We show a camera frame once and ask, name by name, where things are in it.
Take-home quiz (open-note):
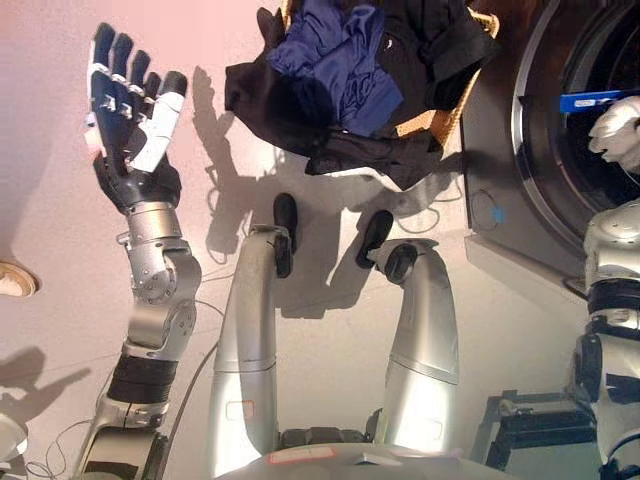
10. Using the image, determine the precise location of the black robot right foot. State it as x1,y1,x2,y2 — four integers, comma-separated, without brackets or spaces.
354,209,396,270

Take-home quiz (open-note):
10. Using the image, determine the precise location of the black robot foot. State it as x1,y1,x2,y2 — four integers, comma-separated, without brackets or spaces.
354,209,396,270
272,192,300,279

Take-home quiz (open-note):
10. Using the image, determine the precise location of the silver robot right leg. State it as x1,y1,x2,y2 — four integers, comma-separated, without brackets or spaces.
368,238,461,457

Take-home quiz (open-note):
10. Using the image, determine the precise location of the white garment with blue label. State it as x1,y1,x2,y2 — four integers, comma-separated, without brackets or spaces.
558,91,640,172

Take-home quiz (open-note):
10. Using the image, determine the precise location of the silver robot left leg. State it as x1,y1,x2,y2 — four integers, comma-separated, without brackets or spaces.
206,224,294,480

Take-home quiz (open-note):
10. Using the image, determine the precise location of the large black garment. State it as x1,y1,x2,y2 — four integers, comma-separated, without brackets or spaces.
223,6,447,192

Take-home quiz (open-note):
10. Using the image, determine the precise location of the grey front-load washing machine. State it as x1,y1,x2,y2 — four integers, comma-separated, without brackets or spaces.
461,0,640,304

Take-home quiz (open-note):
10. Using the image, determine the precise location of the black cable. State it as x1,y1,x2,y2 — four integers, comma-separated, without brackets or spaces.
162,298,227,454

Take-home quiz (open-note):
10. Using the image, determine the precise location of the black robot left foot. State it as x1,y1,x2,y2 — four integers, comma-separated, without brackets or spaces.
272,192,300,279

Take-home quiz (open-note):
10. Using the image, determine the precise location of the black equipment box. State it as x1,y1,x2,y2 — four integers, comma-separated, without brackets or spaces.
481,388,600,470

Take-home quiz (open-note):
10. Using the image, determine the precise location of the silver robot torso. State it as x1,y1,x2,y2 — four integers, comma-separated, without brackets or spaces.
238,443,519,480

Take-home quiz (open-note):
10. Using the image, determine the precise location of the wicker laundry basket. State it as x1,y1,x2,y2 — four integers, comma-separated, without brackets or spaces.
279,0,502,187

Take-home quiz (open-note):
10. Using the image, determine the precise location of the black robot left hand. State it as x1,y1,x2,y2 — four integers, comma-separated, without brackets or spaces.
84,21,190,217

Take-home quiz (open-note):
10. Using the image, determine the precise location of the silver robot leg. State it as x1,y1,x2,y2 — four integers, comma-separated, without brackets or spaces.
368,238,461,457
206,224,294,480

